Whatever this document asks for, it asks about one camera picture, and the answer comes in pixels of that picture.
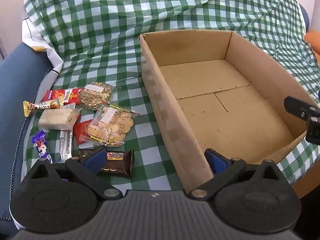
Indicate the clear bag of seed brittle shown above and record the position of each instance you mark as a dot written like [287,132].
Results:
[95,96]

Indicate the white rice cracker packet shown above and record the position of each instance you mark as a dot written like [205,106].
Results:
[57,118]

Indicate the clear bag of cookies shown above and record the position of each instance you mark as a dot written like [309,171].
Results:
[112,125]

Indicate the dark brown chocolate packet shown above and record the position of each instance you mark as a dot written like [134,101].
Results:
[117,162]

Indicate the silver clear packet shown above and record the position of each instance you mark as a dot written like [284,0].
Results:
[65,142]

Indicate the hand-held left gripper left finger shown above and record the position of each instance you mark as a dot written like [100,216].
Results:
[96,160]

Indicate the white cloth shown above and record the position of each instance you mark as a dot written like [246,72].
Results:
[37,37]

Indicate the blue sofa armrest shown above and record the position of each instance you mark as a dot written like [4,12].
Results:
[305,17]

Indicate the orange cushion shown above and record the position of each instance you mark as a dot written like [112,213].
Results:
[314,42]

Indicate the purple candy packet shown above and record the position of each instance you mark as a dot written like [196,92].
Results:
[41,146]

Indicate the small red packet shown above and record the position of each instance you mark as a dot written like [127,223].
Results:
[81,130]

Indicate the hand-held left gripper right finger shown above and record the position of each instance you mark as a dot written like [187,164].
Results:
[216,162]

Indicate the long red snack packet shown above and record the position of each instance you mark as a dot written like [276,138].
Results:
[62,95]

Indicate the gold cone candy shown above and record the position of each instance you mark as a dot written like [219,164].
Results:
[42,105]

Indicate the green checkered cloth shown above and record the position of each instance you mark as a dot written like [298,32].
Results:
[150,17]

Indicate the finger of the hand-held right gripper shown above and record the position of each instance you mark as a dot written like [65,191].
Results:
[296,106]

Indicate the cardboard box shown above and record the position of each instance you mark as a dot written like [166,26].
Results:
[225,110]

